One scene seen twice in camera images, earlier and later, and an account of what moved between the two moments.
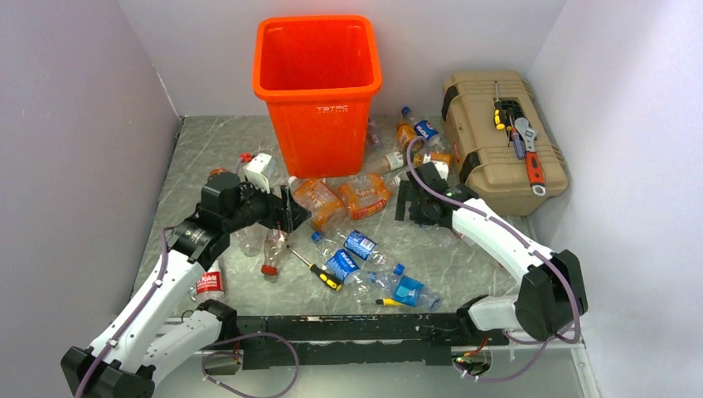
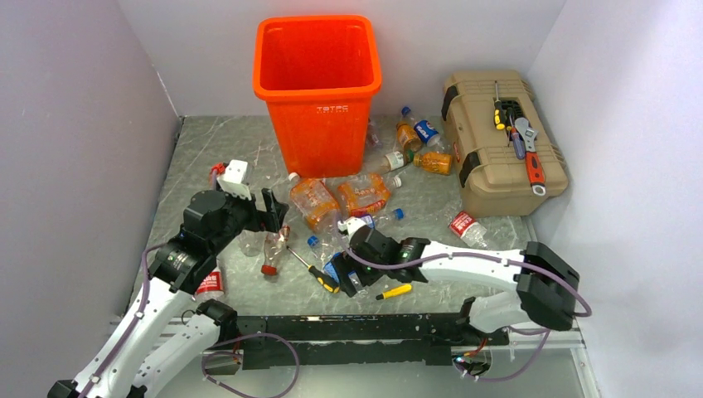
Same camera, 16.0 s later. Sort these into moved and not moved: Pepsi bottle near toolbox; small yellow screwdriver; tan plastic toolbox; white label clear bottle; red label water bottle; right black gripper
Moved: right black gripper; small yellow screwdriver
Not moved: white label clear bottle; red label water bottle; Pepsi bottle near toolbox; tan plastic toolbox
